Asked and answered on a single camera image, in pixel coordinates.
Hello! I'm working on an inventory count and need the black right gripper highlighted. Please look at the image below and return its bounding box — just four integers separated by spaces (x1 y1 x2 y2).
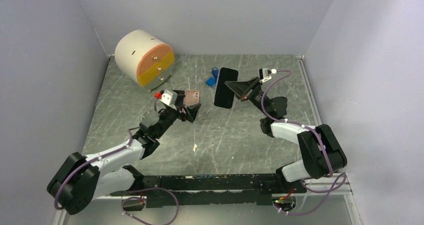
223 76 271 118

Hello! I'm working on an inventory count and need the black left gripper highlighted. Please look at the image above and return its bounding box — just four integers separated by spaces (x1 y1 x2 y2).
155 94 201 139

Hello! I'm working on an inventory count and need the pink phone case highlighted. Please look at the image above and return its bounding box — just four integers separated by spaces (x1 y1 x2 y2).
183 89 200 107

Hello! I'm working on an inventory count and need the black smartphone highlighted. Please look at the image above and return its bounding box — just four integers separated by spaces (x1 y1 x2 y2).
172 90 185 111
213 67 239 109

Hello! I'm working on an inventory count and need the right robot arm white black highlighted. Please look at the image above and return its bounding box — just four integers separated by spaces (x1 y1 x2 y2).
224 77 348 193

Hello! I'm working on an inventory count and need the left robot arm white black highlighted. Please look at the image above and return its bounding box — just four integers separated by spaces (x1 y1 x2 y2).
46 103 202 215

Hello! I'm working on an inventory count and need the blue USB stick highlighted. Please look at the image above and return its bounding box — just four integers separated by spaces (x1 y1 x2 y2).
205 77 217 87

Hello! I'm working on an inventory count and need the blue and black gadget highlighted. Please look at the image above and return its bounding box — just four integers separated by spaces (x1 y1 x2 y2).
211 67 219 81

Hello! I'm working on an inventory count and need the round cream drawer cabinet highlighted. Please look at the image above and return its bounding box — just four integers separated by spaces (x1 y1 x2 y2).
114 30 175 93

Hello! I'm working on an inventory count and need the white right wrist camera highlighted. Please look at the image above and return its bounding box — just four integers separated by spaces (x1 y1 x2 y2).
258 68 278 83

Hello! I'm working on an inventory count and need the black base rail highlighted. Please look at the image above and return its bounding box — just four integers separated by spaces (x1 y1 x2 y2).
111 172 306 208

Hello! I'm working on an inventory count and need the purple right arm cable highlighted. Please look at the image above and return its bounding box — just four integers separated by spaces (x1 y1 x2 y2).
260 70 348 217

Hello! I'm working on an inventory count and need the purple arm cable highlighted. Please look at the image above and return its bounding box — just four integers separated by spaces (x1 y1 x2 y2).
260 70 348 217
53 95 180 225

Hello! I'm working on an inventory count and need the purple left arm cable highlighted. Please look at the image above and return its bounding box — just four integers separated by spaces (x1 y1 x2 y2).
53 95 180 225

